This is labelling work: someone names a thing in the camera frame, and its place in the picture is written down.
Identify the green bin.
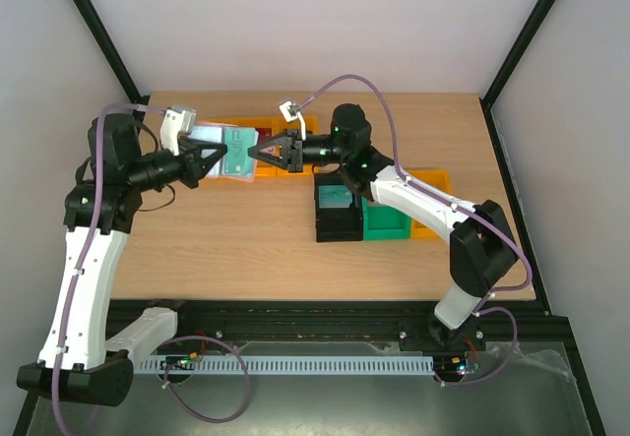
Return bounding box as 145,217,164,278
362,199,411,241

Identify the yellow bin left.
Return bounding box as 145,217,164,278
201,118,237,126

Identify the yellow bin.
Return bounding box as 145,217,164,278
277,115,320,177
201,118,237,126
231,117,280,178
409,169,453,239

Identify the yellow bin middle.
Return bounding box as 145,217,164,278
231,117,280,178

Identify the pink card holder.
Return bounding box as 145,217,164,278
190,123,259,181

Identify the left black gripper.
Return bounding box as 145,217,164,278
131,139,232,193

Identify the right black frame post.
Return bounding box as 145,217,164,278
480,0,580,107

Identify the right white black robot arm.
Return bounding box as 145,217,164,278
248,103,519,349

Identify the white slotted cable duct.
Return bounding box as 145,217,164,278
135,355,434,376

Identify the black bin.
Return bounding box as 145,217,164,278
314,173,363,243

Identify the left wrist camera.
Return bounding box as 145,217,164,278
159,104,197,156

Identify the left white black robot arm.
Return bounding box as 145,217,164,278
17,113,227,406

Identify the black frame post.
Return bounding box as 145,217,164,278
72,0,150,102
480,0,580,107

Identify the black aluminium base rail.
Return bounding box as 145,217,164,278
105,299,576,353

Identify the teal card stack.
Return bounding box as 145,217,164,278
318,185,354,210

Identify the red card stack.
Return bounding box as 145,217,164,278
256,128,273,144

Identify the left black frame post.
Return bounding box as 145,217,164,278
72,0,150,102

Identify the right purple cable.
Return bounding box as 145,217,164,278
294,74,536,389

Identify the yellow bin far right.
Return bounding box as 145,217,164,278
409,169,453,239

